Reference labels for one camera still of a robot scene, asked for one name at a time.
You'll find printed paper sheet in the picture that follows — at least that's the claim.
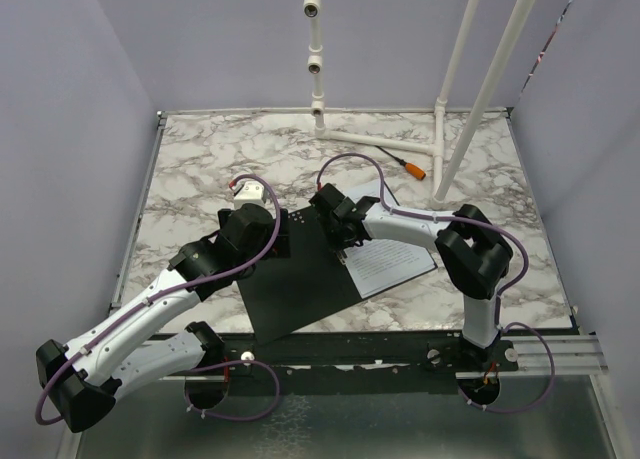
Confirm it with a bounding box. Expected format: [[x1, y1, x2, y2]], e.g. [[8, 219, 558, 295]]
[[344, 181, 435, 298]]

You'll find grey black folder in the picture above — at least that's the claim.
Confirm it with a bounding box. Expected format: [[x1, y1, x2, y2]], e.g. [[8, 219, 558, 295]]
[[238, 206, 365, 344]]

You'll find black mounting rail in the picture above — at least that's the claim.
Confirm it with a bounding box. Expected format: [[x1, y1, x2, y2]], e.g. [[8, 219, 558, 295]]
[[221, 331, 518, 396]]

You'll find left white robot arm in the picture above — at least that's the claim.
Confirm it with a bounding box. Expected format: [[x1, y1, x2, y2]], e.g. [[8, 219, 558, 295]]
[[35, 204, 290, 432]]

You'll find white pvc pipe frame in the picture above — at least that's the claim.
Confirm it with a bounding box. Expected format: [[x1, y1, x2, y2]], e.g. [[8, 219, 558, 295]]
[[303, 0, 536, 207]]

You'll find orange handled screwdriver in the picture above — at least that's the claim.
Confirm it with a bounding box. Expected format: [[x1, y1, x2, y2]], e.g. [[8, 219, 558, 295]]
[[377, 146, 426, 181]]

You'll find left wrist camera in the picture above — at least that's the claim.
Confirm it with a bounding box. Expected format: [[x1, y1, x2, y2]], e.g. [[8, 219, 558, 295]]
[[233, 181, 266, 209]]

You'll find aluminium frame rail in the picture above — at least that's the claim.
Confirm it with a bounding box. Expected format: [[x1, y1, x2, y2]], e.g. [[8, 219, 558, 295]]
[[54, 334, 609, 459]]

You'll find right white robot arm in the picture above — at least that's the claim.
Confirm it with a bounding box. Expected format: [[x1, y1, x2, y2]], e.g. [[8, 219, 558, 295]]
[[310, 184, 513, 370]]

